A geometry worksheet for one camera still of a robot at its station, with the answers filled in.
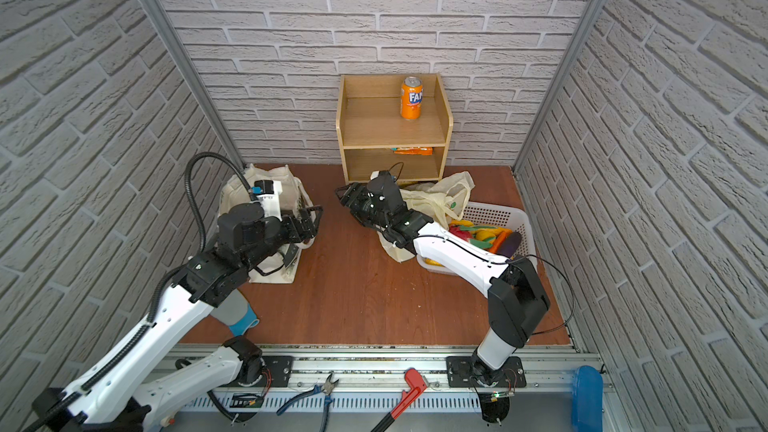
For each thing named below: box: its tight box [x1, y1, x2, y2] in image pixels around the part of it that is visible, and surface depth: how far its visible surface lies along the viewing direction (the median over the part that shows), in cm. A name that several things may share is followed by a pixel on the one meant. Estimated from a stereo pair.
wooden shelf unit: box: [336, 73, 454, 184], surface depth 94 cm
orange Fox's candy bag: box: [391, 146, 433, 156], surface depth 102 cm
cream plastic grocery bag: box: [401, 172, 475, 230], surface depth 89 cm
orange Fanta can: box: [400, 76, 424, 120], surface depth 85 cm
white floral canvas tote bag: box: [218, 164, 317, 284], surface depth 59 cm
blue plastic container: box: [571, 365, 604, 432], surface depth 70 cm
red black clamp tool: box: [371, 368, 428, 432], surface depth 71 cm
